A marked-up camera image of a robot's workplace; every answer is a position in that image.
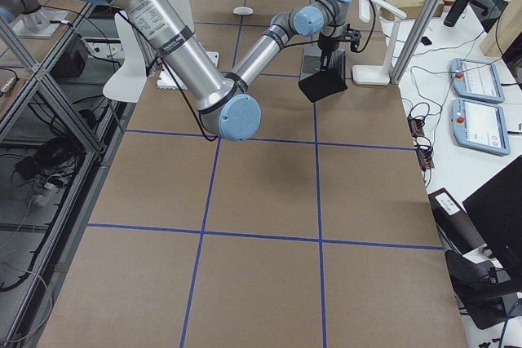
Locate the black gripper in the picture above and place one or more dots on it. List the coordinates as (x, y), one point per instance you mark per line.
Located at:
(326, 44)

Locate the black mouse pad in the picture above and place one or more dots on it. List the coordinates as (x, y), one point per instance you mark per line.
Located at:
(322, 84)

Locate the grey laptop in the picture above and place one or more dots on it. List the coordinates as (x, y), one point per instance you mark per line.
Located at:
(312, 62)

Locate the white computer mouse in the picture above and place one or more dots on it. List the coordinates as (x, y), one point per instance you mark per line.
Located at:
(243, 10)

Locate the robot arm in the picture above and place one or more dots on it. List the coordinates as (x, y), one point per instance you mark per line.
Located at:
(35, 21)
(224, 106)

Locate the upper teach pendant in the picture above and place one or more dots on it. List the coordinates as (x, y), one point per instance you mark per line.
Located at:
(477, 80)

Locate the teach pendant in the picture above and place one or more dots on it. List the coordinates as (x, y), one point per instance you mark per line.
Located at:
(477, 80)
(480, 126)

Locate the black bottle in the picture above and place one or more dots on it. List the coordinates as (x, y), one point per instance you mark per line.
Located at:
(455, 12)

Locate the lower teach pendant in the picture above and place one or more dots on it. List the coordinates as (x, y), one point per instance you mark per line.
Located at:
(480, 126)

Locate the black monitor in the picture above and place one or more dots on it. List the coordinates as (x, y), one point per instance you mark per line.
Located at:
(495, 211)

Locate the aluminium frame post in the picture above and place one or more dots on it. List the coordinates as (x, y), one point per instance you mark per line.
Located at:
(413, 39)

